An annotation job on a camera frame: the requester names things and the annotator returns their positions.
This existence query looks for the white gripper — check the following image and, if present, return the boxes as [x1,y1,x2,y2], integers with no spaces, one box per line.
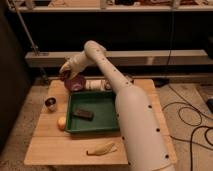
[59,54,89,79]

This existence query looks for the dark red grape bunch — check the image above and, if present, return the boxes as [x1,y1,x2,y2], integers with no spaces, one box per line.
[59,70,71,81]

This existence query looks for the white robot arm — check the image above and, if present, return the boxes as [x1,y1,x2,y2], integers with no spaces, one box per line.
[59,40,175,171]

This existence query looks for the purple bowl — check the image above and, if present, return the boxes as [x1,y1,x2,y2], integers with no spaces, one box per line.
[64,75,86,92]

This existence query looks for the white cylindrical can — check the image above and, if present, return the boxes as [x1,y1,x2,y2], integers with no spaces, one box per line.
[85,79,111,91]

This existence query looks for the diagonal metal pole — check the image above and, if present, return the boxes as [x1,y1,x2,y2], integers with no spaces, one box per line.
[9,0,49,84]

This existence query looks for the small metal cup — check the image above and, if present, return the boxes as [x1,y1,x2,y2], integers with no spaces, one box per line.
[45,97,56,112]

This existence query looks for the green plastic tray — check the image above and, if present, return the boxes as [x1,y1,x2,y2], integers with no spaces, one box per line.
[65,91,119,134]

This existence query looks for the dark rectangular block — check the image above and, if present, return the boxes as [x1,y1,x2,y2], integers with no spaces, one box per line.
[73,109,94,120]

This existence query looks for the upper shelf with clutter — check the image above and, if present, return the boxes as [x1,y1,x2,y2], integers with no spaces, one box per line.
[5,0,213,12]

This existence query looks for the pale yellow banana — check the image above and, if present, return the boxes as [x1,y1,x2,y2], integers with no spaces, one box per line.
[86,141,117,156]

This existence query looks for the grey metal shelf beam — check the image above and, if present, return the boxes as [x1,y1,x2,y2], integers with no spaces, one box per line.
[25,50,213,67]

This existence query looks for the black floor cables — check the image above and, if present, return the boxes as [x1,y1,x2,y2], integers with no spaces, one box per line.
[161,84,213,171]

